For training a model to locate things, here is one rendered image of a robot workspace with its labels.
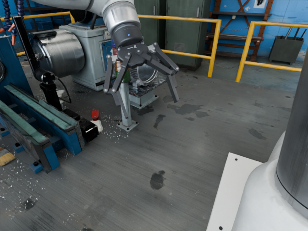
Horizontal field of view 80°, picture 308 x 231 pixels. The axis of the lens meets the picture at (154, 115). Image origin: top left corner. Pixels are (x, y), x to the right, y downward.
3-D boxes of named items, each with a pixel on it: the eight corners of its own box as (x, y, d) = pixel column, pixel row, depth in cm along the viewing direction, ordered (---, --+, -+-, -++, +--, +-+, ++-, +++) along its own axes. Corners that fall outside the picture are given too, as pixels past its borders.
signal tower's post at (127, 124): (116, 125, 87) (102, 30, 64) (128, 118, 92) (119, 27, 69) (128, 132, 83) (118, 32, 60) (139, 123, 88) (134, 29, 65)
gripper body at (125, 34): (140, 36, 53) (151, 66, 52) (112, 44, 52) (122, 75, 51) (141, 20, 45) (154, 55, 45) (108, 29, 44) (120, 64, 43)
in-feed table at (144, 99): (108, 101, 107) (106, 82, 100) (139, 86, 125) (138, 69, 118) (139, 115, 95) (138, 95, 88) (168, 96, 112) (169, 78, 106)
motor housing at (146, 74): (111, 80, 102) (106, 45, 92) (135, 71, 114) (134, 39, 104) (136, 90, 91) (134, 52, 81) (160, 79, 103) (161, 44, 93)
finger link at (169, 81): (165, 79, 50) (168, 78, 50) (174, 103, 49) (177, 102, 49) (167, 75, 47) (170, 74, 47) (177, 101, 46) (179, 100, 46)
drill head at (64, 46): (21, 79, 104) (0, 32, 90) (83, 62, 131) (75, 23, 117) (42, 92, 91) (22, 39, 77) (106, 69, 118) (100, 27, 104)
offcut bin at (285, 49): (293, 60, 432) (309, 22, 386) (294, 66, 398) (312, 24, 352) (267, 57, 452) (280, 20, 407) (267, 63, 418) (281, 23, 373)
